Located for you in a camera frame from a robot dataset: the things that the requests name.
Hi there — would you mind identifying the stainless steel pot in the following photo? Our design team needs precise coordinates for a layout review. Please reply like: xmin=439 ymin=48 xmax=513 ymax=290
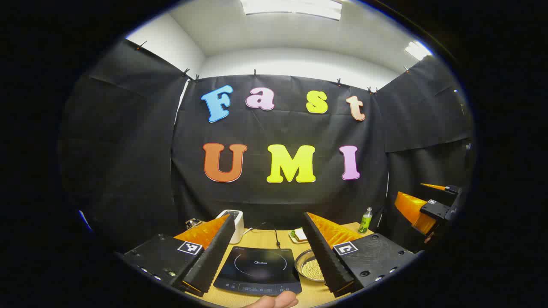
xmin=295 ymin=249 xmax=326 ymax=282

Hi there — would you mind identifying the black power cable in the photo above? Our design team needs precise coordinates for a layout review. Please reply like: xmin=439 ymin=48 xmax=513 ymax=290
xmin=250 ymin=222 xmax=281 ymax=249

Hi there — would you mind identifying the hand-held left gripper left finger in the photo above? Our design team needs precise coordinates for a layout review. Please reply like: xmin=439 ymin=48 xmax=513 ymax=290
xmin=118 ymin=213 xmax=236 ymax=298

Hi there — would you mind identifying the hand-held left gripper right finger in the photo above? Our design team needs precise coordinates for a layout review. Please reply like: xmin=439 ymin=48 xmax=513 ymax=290
xmin=302 ymin=211 xmax=418 ymax=298

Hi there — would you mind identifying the row of black clips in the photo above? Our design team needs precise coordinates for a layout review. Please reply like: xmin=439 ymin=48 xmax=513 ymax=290
xmin=136 ymin=40 xmax=409 ymax=94

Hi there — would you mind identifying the pile of soybeans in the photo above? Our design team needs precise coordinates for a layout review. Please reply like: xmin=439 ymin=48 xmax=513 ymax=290
xmin=301 ymin=257 xmax=325 ymax=281

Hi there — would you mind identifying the white toaster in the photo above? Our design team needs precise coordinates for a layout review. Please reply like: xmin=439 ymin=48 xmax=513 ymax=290
xmin=215 ymin=210 xmax=244 ymax=244

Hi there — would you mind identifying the black backdrop cloth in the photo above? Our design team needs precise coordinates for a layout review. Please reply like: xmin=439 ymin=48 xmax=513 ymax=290
xmin=60 ymin=38 xmax=474 ymax=253

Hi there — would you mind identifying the large ceiling light panel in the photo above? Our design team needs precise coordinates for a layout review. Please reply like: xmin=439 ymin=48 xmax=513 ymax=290
xmin=240 ymin=0 xmax=343 ymax=21

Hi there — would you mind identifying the green label drink bottle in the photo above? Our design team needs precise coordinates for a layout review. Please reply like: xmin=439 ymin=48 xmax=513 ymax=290
xmin=358 ymin=207 xmax=373 ymax=234

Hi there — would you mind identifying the black induction cooktop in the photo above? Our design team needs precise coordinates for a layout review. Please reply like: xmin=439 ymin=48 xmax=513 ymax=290
xmin=213 ymin=246 xmax=302 ymax=296

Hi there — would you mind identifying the small ceiling light panel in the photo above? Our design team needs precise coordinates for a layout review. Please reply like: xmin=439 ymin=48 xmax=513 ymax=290
xmin=405 ymin=41 xmax=433 ymax=60

